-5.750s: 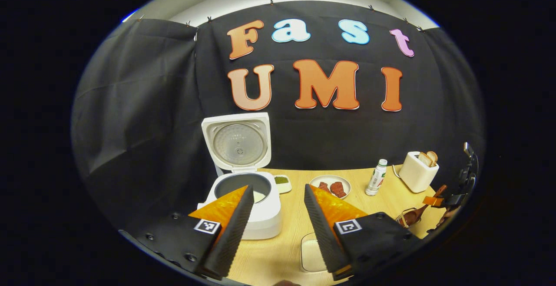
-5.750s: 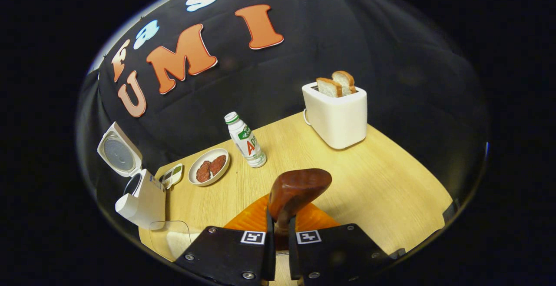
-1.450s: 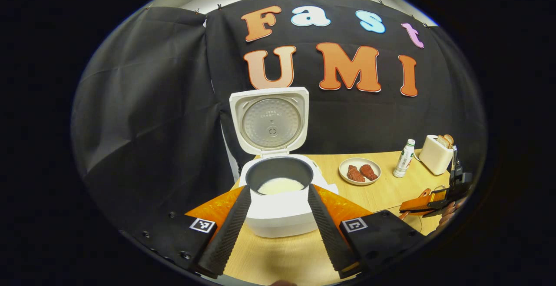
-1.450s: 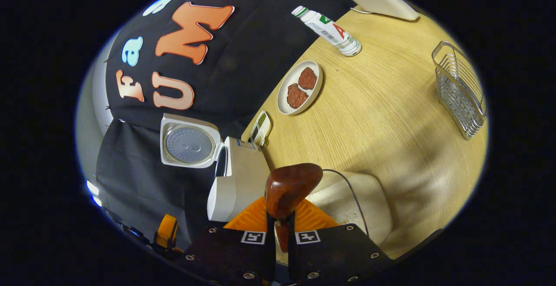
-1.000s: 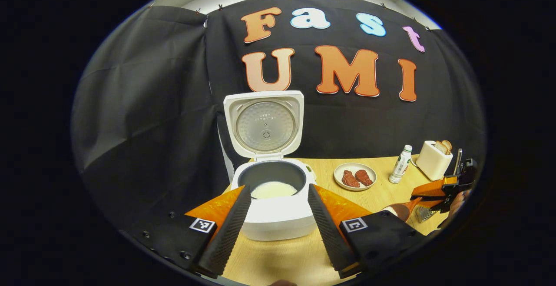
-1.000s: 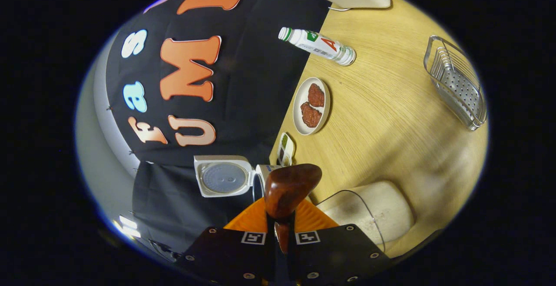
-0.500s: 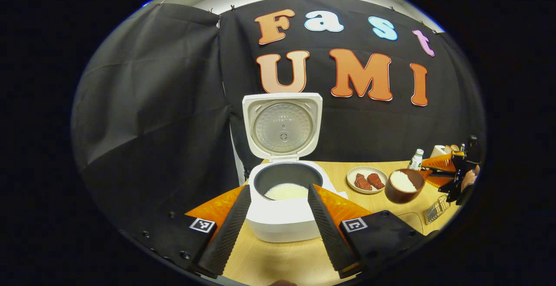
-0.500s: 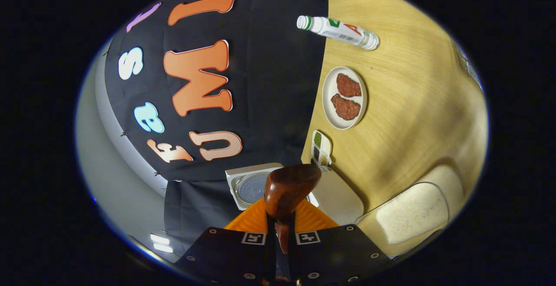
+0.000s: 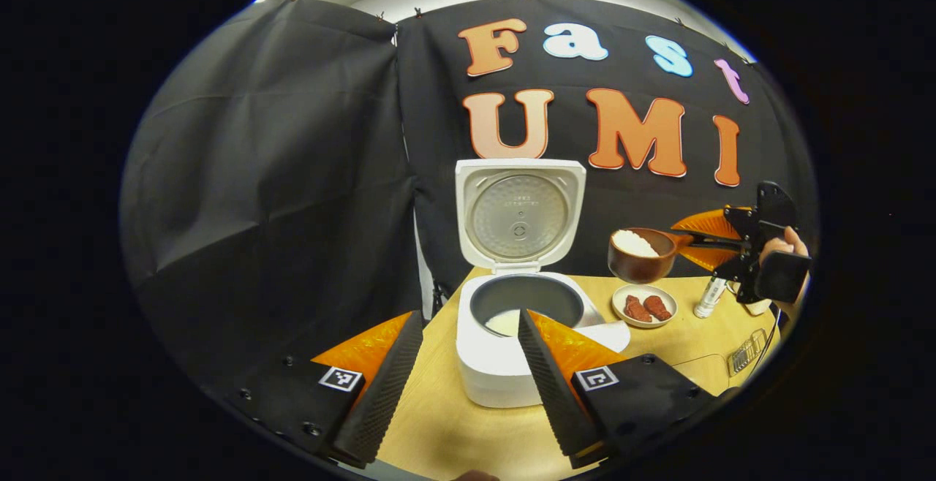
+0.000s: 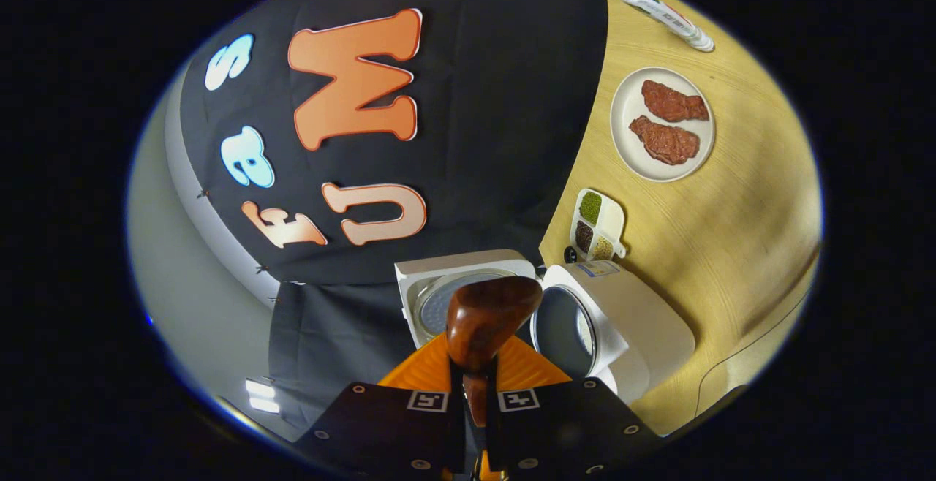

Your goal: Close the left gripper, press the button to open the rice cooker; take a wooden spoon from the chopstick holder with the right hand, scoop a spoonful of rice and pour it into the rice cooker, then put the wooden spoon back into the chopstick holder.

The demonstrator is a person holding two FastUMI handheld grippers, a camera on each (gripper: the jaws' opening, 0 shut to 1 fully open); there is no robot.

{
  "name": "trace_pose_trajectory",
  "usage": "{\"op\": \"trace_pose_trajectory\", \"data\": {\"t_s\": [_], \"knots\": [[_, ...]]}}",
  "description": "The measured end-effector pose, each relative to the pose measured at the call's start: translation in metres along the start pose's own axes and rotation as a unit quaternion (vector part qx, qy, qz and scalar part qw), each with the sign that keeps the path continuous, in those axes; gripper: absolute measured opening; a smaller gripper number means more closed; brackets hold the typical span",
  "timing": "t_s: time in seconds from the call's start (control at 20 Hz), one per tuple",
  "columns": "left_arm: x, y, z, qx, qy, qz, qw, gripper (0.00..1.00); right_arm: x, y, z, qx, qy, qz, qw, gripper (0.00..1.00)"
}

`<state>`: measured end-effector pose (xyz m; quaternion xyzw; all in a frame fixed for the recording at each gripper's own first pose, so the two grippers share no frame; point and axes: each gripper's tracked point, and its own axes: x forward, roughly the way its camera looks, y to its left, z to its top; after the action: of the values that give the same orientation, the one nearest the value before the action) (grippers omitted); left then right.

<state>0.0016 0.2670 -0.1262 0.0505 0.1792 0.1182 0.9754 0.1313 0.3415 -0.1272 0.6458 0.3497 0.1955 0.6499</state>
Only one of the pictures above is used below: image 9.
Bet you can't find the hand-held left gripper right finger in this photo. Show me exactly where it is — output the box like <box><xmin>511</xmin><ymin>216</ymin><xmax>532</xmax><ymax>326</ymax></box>
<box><xmin>518</xmin><ymin>309</ymin><xmax>721</xmax><ymax>469</ymax></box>

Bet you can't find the round white plate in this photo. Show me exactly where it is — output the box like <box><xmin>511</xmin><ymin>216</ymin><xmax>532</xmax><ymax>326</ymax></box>
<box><xmin>611</xmin><ymin>284</ymin><xmax>679</xmax><ymax>329</ymax></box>

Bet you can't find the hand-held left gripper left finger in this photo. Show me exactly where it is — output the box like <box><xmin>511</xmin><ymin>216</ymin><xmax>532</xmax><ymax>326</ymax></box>
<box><xmin>219</xmin><ymin>311</ymin><xmax>425</xmax><ymax>469</ymax></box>

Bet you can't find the white bottle green label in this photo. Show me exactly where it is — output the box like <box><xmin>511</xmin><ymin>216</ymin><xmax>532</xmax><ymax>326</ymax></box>
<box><xmin>693</xmin><ymin>276</ymin><xmax>728</xmax><ymax>319</ymax></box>

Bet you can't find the white rice cooker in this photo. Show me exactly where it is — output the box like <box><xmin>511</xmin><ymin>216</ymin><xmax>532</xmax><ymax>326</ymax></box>
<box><xmin>455</xmin><ymin>158</ymin><xmax>631</xmax><ymax>409</ymax></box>

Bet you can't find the wire chopstick holder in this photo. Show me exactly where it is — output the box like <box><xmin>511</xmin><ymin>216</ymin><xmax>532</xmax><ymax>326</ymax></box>
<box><xmin>728</xmin><ymin>329</ymin><xmax>769</xmax><ymax>378</ymax></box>

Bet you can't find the brown wooden spoon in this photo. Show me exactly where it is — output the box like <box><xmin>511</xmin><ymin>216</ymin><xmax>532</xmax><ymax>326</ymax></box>
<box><xmin>608</xmin><ymin>227</ymin><xmax>732</xmax><ymax>284</ymax></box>

